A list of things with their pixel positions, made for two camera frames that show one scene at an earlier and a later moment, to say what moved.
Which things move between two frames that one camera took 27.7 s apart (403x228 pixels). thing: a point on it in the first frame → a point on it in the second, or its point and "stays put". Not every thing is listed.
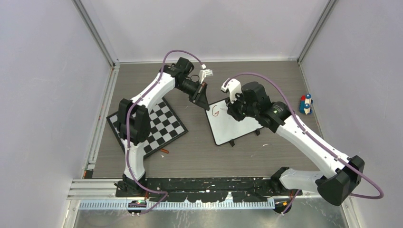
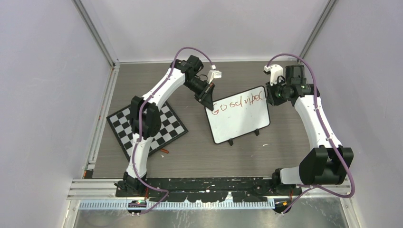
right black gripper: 232,110 → 272,99
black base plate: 204,189 stays put
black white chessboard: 165,127 stays put
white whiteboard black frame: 225,128 stays put
